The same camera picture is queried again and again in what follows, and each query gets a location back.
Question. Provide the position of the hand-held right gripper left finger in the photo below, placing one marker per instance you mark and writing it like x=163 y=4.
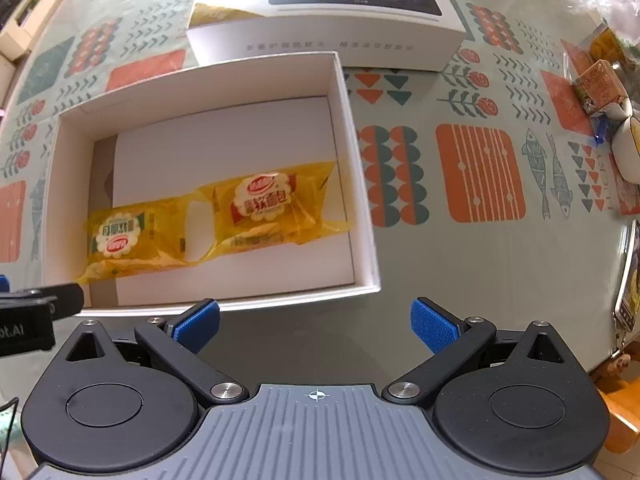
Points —
x=197 y=327

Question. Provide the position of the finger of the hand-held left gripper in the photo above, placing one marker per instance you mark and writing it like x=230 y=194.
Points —
x=55 y=296

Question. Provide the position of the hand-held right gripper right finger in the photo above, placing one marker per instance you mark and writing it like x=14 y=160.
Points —
x=432 y=327

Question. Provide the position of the yellow bread packet green label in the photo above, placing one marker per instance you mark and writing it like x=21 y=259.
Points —
x=130 y=242

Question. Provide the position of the yellow bread packet red label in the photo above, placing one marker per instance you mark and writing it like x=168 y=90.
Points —
x=265 y=200

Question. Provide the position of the white cardboard box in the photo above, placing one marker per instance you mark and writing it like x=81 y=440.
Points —
x=200 y=80

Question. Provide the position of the printed packet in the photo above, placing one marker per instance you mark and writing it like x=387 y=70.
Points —
x=631 y=300

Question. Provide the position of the beige cardboard box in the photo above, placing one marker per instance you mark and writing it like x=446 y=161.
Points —
x=17 y=35

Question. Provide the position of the white bowl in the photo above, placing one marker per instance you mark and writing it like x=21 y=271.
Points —
x=629 y=147

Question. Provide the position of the small orange carton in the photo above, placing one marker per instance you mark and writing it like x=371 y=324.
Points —
x=597 y=87

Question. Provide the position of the white box lid robot print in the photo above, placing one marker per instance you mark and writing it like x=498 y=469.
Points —
x=350 y=42

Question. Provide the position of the yellow snack packet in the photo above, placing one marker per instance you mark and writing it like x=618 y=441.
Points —
x=220 y=14

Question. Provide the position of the orange snack box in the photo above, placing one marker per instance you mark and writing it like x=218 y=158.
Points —
x=607 y=42

